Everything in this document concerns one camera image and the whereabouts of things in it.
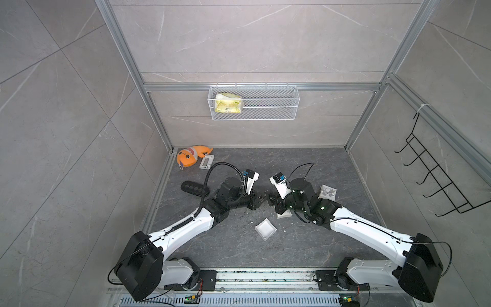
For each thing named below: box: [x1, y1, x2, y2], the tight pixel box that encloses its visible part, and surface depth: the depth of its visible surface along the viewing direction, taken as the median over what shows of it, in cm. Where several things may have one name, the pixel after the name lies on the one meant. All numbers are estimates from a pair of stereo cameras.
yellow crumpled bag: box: [214, 92, 243, 114], surface depth 87 cm
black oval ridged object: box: [180, 180, 211, 197], surface depth 100 cm
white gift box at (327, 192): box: [317, 184, 337, 202], surface depth 97 cm
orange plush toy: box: [176, 145, 214, 171], surface depth 109 cm
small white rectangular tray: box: [198, 154, 215, 171], surface depth 116 cm
